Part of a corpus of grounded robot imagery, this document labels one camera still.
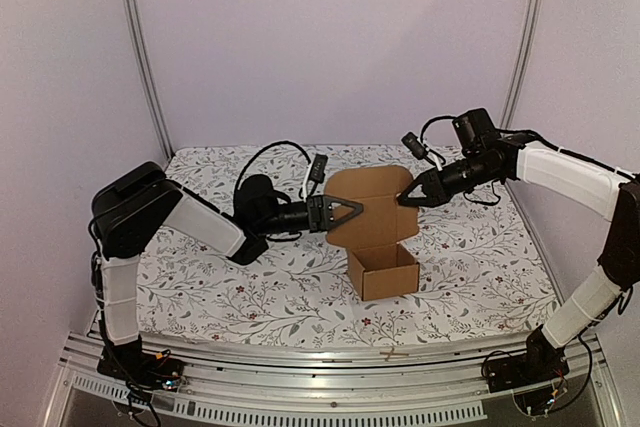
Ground right aluminium frame post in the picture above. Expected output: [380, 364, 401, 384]
[499, 0, 543, 129]

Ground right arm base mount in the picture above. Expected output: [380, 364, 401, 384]
[481, 344, 569, 417]

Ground brown cardboard box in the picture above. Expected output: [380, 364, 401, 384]
[324, 165, 420, 301]

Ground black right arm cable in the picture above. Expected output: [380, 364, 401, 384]
[418, 115, 459, 148]

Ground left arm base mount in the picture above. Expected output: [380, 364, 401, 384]
[97, 339, 185, 391]

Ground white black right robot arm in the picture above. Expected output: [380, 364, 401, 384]
[398, 108, 639, 383]

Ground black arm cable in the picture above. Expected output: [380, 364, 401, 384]
[234, 140, 314, 193]
[418, 115, 459, 148]

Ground aluminium frame post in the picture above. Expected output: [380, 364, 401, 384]
[499, 0, 543, 129]
[122, 0, 175, 163]

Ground floral patterned table mat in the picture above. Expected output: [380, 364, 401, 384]
[137, 143, 558, 348]

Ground left aluminium frame post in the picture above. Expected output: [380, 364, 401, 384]
[122, 0, 175, 163]

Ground aluminium front rail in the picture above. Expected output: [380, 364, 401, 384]
[47, 331, 621, 427]

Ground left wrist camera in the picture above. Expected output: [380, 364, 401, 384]
[300, 154, 328, 200]

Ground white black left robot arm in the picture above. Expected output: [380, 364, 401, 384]
[88, 162, 364, 381]

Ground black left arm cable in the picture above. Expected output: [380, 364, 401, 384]
[234, 140, 314, 193]

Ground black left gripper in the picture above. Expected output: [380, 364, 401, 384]
[256, 195, 363, 236]

